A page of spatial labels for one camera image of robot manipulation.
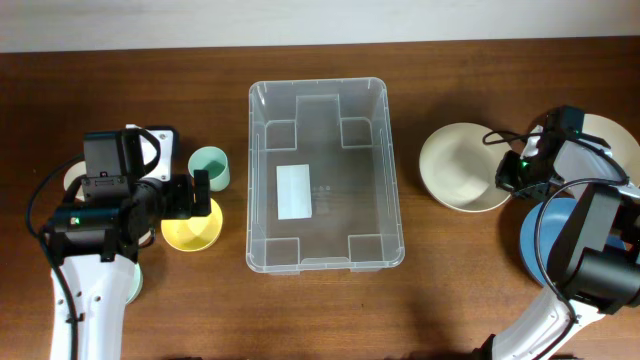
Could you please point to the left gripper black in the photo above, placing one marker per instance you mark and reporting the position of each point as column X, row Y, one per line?
column 185, row 206

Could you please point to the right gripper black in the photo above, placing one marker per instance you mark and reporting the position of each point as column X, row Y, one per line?
column 503, row 178

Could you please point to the blue plate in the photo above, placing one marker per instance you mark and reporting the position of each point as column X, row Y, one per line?
column 569, row 225

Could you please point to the mint green cup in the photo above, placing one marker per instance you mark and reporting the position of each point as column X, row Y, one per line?
column 215, row 161

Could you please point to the cream plate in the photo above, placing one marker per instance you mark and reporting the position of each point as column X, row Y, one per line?
column 458, row 164
column 605, row 131

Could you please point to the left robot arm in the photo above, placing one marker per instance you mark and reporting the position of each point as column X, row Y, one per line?
column 92, row 239

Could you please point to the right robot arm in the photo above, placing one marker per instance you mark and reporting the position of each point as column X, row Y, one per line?
column 602, row 283

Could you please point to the yellow small bowl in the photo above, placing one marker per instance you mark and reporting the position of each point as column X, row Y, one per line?
column 194, row 234

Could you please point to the white small bowl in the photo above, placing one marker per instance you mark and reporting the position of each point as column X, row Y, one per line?
column 147, row 239

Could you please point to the mint green small bowl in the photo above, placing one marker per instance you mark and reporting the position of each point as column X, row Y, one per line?
column 137, row 284

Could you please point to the clear plastic storage bin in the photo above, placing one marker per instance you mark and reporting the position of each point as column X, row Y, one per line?
column 341, row 128

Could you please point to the cream cup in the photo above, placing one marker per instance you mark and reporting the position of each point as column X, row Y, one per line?
column 75, row 171

